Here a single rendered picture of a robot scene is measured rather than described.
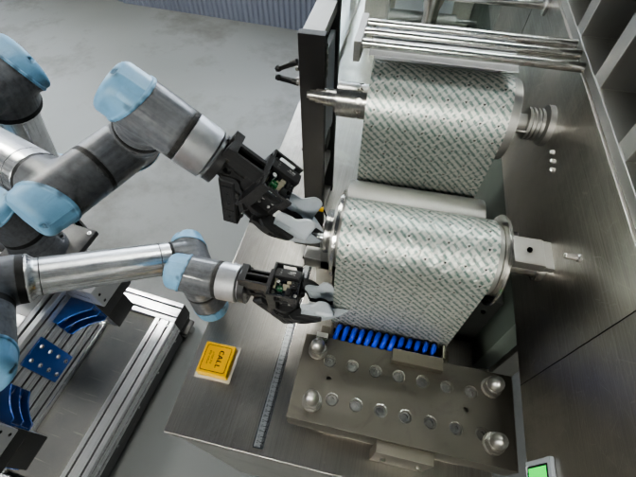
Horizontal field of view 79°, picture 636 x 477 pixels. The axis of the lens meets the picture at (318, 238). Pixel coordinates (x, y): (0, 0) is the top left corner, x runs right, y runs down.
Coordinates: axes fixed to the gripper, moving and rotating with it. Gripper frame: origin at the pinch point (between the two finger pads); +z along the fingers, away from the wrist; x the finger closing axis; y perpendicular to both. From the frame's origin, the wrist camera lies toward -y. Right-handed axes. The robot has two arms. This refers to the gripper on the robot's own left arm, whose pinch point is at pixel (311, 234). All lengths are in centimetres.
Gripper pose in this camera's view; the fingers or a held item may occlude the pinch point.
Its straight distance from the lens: 64.1
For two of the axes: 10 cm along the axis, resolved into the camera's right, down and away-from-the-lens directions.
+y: 6.3, -3.4, -7.0
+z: 7.5, 5.1, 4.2
